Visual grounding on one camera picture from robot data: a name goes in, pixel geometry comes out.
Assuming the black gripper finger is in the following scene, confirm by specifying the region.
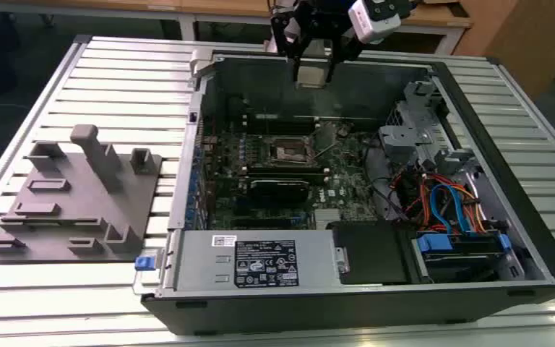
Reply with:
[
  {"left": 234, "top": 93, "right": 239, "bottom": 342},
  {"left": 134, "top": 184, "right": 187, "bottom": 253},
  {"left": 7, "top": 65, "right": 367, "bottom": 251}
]
[
  {"left": 271, "top": 14, "right": 311, "bottom": 87},
  {"left": 326, "top": 34, "right": 363, "bottom": 83}
]

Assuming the silver square CPU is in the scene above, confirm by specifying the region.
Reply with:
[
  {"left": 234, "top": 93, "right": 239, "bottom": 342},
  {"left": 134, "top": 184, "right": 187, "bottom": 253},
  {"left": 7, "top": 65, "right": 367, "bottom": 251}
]
[{"left": 295, "top": 67, "right": 330, "bottom": 90}]

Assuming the metal socket cover frame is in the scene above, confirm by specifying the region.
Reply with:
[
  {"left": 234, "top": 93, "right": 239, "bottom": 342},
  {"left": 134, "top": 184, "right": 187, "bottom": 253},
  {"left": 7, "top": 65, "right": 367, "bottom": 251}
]
[{"left": 311, "top": 120, "right": 339, "bottom": 163}]

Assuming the CPU socket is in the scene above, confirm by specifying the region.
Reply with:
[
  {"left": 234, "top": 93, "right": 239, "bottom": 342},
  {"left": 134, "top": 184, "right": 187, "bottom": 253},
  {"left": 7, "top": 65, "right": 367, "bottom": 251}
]
[{"left": 266, "top": 134, "right": 320, "bottom": 168}]

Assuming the grey metal drive cage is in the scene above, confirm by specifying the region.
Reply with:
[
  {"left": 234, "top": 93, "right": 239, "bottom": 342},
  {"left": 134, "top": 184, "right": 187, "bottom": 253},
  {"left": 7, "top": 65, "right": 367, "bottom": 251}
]
[{"left": 377, "top": 81, "right": 485, "bottom": 174}]

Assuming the green motherboard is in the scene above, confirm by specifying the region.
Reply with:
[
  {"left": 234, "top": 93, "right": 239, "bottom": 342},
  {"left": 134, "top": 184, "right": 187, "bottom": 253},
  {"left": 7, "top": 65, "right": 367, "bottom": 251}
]
[{"left": 199, "top": 117, "right": 390, "bottom": 231}]

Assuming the black graphics card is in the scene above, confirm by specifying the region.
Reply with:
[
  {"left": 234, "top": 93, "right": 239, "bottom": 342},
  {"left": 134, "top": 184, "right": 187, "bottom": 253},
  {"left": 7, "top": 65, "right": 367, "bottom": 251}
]
[{"left": 250, "top": 178, "right": 311, "bottom": 204}]

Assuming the wooden cabinet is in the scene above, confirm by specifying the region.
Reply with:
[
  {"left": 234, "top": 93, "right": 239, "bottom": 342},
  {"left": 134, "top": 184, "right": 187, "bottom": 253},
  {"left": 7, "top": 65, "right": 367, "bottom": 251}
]
[{"left": 453, "top": 0, "right": 555, "bottom": 106}]

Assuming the small silver heat sink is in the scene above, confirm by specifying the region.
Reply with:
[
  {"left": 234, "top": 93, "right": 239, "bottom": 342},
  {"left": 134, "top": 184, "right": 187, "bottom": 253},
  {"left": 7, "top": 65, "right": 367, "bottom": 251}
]
[{"left": 315, "top": 208, "right": 346, "bottom": 221}]

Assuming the black optical drive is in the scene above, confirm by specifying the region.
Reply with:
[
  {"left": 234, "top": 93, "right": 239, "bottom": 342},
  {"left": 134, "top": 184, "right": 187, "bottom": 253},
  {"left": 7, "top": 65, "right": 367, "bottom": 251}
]
[{"left": 328, "top": 220, "right": 423, "bottom": 286}]

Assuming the hard disk in blue carrier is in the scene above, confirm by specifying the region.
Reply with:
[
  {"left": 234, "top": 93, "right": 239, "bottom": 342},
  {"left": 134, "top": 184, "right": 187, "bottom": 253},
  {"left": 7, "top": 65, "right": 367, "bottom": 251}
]
[{"left": 415, "top": 231, "right": 513, "bottom": 285}]

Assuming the grey parts rack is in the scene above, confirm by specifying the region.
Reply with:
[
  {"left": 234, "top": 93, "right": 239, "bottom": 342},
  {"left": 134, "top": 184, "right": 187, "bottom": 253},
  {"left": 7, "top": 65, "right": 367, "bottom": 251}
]
[{"left": 0, "top": 124, "right": 164, "bottom": 262}]

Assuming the silver power supply unit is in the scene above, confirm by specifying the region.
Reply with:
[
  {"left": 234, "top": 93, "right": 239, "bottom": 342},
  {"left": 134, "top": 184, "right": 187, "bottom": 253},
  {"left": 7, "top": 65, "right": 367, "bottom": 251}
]
[{"left": 159, "top": 229, "right": 344, "bottom": 296}]

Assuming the blue case latch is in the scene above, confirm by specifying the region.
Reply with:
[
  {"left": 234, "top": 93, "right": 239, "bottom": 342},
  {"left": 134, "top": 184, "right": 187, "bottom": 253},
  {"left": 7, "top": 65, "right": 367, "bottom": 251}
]
[{"left": 134, "top": 255, "right": 156, "bottom": 272}]

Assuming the black open PC case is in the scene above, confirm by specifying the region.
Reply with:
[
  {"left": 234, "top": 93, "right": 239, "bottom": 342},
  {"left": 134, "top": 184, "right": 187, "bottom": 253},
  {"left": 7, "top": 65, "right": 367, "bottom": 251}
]
[{"left": 132, "top": 49, "right": 555, "bottom": 337}]

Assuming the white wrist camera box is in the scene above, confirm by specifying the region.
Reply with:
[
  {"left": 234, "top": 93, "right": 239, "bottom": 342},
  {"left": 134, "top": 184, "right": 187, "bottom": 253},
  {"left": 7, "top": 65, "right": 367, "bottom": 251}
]
[{"left": 347, "top": 0, "right": 403, "bottom": 45}]

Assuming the grey case latch handle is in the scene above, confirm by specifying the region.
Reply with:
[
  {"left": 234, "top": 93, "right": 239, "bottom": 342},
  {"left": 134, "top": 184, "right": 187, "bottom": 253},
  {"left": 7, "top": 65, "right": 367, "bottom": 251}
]
[{"left": 190, "top": 48, "right": 218, "bottom": 79}]

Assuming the wooden desk white frame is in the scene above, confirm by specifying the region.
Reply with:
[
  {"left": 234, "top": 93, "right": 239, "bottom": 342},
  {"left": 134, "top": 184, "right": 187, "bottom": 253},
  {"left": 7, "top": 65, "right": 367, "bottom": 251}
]
[{"left": 180, "top": 0, "right": 474, "bottom": 55}]

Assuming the blue data wire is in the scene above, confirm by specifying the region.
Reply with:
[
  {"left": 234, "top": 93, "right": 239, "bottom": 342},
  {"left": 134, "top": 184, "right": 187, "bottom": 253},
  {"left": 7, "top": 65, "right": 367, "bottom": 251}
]
[{"left": 429, "top": 183, "right": 474, "bottom": 238}]

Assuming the red orange wire bundle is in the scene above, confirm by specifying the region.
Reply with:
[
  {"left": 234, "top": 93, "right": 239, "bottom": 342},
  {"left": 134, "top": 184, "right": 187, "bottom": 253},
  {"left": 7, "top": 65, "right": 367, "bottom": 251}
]
[{"left": 387, "top": 172, "right": 435, "bottom": 228}]

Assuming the orange yellow wire bundle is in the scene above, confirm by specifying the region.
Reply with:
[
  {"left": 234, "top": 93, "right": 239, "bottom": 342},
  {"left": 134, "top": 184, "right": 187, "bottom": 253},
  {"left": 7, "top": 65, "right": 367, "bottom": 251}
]
[{"left": 455, "top": 182, "right": 498, "bottom": 236}]

